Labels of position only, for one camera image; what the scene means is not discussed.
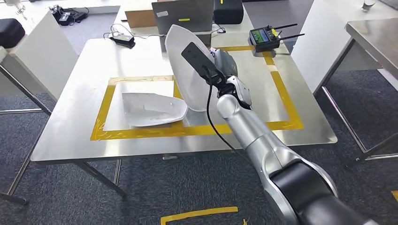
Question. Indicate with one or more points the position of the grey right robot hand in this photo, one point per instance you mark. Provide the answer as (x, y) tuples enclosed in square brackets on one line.
[(225, 63)]

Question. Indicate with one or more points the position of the white curved plastic part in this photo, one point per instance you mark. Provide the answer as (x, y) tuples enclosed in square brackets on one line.
[(186, 80), (149, 108)]

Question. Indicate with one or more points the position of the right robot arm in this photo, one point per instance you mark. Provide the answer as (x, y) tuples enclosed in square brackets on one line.
[(248, 130)]

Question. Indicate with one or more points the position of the stainless steel workbench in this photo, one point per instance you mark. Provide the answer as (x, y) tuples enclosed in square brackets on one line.
[(77, 124)]

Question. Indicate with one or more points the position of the white desk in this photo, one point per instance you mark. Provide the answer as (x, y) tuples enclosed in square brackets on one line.
[(46, 56), (248, 28), (323, 40)]

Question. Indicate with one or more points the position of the black remote controller with antennas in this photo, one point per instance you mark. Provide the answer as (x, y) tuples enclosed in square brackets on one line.
[(262, 38)]

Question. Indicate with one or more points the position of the black bag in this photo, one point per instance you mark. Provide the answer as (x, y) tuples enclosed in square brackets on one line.
[(228, 12)]

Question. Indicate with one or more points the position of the grey laptop with yellow sticker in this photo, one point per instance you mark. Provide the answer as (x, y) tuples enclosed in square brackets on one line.
[(186, 15)]

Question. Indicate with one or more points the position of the brown cardboard box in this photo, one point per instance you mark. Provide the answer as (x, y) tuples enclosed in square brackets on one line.
[(140, 18)]

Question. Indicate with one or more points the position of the black power adapter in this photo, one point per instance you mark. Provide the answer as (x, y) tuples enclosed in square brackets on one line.
[(124, 40)]

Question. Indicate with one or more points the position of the stainless steel table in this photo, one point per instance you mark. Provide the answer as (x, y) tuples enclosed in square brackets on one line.
[(376, 37)]

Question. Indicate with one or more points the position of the clear glass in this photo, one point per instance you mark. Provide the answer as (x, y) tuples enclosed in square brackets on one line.
[(368, 4)]

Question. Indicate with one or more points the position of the black charger bundle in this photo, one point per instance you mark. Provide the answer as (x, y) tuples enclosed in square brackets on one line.
[(68, 15)]

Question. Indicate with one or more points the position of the black padded case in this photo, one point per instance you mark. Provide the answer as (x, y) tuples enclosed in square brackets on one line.
[(11, 32)]

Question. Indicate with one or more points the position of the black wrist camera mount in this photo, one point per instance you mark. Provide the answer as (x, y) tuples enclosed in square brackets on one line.
[(199, 59)]

